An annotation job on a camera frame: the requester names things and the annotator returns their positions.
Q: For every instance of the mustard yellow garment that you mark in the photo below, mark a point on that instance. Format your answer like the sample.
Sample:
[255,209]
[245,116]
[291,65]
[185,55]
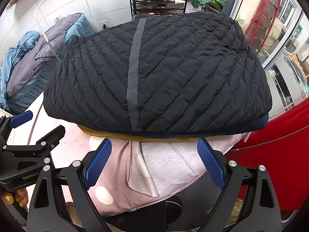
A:
[108,133]

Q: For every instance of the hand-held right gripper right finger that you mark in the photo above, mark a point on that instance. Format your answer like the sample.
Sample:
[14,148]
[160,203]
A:
[212,166]

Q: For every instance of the white wall socket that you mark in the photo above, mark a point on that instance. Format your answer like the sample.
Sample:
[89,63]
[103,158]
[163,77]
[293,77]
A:
[104,25]

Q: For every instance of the black quilted jacket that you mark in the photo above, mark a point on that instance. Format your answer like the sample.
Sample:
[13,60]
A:
[181,77]

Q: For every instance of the red staircase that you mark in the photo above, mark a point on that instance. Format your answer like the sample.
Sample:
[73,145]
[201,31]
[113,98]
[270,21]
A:
[252,26]

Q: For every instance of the green potted plant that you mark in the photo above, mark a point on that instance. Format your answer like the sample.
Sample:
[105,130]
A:
[201,0]

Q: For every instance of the pink polka dot blanket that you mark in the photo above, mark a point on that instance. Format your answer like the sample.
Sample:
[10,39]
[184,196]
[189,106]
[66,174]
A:
[115,174]

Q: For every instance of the navy blue garment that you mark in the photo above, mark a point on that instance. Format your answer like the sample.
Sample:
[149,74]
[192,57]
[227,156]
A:
[256,124]

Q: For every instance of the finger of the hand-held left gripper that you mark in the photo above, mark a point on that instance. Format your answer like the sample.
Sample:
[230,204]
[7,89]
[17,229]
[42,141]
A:
[54,134]
[21,119]

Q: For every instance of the grey quilt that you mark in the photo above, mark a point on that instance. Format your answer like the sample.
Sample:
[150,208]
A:
[48,48]

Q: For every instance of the blue bedding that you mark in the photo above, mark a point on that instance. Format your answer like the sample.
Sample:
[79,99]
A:
[24,43]

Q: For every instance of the person's left hand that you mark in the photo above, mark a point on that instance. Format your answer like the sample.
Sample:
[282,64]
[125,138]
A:
[18,197]

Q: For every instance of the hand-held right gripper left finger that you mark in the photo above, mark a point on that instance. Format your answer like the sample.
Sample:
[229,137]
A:
[96,166]

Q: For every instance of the black round stool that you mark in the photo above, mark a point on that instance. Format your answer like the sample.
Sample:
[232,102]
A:
[173,207]

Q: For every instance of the black metal shelf cart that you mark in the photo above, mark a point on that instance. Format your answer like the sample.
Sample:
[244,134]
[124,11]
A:
[159,4]

